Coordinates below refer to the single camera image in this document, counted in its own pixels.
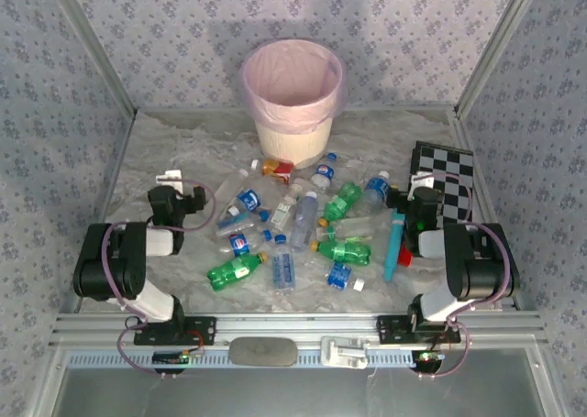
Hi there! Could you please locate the pink plastic bin liner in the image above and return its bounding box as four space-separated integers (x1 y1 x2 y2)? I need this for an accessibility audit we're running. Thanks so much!
240 38 348 137

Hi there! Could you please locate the green bottle orange cap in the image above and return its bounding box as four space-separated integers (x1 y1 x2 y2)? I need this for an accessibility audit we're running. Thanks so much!
319 181 363 228

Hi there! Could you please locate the blue label clear bottle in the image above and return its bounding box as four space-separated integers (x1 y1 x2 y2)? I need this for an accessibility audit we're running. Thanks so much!
361 170 392 214

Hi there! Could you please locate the black grey chessboard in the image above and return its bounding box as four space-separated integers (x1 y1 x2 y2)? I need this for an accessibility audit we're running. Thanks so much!
409 140 476 225

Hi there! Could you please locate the slotted grey cable duct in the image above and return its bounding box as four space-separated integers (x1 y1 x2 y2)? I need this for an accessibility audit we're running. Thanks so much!
68 348 537 368

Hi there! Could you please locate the large pepsi bottle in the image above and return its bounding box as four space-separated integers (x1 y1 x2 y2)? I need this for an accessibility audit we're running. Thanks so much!
224 187 266 221

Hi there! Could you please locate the aluminium frame post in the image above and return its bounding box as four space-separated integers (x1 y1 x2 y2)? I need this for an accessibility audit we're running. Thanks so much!
45 0 138 118
454 0 547 118

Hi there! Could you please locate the white plastic bracket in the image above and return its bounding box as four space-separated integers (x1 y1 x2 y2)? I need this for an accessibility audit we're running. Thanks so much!
319 335 369 369

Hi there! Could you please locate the left circuit board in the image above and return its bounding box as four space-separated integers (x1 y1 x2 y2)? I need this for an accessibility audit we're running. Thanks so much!
152 350 205 368

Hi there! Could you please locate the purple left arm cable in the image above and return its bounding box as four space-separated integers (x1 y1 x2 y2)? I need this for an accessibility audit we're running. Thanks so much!
101 178 217 378

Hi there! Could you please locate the clear bottle blue print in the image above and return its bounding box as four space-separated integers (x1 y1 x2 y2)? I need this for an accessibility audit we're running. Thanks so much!
271 234 298 295

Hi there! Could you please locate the blue label bottle white cap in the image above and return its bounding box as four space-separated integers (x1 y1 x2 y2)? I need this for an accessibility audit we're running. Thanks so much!
326 260 366 293

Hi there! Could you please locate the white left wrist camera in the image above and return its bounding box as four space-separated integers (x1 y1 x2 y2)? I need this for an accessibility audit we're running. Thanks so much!
155 169 184 190

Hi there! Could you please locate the right circuit board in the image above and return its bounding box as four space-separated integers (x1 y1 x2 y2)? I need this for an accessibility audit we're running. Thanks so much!
410 348 446 373

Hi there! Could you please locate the red orange label bottle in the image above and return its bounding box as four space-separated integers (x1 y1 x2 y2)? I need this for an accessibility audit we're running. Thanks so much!
250 158 295 183

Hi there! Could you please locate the aluminium side rail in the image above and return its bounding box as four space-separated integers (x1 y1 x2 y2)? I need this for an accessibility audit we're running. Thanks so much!
451 109 524 311
72 112 138 313

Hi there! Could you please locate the grey oval pad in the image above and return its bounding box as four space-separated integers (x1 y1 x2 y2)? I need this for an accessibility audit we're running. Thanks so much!
227 337 298 368

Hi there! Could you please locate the clear bottle green label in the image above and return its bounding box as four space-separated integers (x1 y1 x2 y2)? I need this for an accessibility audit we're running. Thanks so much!
327 214 375 242

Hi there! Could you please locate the small pepsi bottle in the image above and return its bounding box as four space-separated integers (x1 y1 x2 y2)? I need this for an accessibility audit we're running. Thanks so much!
219 231 274 258

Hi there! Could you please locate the clear bottle white cap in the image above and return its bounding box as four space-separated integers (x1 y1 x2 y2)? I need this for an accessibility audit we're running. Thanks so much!
213 168 251 207

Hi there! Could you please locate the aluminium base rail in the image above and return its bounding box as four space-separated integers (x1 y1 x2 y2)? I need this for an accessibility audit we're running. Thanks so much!
50 311 549 346

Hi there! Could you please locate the cream waste bin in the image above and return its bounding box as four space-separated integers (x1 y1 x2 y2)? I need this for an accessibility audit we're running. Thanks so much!
254 109 335 170

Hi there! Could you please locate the green bottle yellow cap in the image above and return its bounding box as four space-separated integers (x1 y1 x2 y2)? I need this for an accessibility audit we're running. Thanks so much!
310 237 372 268
205 250 270 292

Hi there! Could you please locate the circuit board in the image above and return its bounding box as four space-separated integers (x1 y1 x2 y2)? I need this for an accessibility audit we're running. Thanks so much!
410 348 446 373
152 350 205 368

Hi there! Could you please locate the green white label bottle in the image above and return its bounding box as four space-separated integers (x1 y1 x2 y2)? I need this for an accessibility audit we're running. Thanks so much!
270 182 305 230

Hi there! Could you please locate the teal cylinder tool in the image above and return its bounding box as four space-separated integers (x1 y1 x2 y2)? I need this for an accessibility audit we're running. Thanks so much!
382 208 407 283

